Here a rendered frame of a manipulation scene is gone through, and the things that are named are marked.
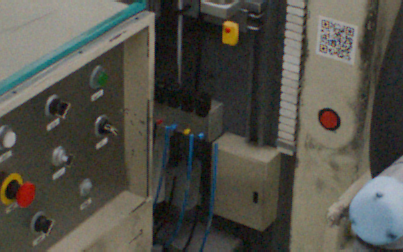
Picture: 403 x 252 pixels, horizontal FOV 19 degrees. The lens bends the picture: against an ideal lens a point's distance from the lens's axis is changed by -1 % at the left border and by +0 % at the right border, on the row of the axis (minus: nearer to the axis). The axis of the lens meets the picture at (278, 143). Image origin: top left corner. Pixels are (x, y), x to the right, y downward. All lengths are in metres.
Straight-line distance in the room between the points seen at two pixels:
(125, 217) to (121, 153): 0.12
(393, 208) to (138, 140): 0.80
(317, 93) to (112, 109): 0.37
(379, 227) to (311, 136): 0.74
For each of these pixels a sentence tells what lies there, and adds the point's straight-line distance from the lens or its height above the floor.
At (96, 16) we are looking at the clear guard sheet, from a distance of 1.96.
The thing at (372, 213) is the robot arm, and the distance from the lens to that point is 1.49.
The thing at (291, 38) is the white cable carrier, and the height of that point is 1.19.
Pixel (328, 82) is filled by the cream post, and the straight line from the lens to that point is 2.15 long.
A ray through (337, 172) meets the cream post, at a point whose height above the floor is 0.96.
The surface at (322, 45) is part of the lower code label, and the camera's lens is 2.12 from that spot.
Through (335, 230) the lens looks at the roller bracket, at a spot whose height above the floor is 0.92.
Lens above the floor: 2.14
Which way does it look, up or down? 31 degrees down
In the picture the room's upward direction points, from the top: 4 degrees clockwise
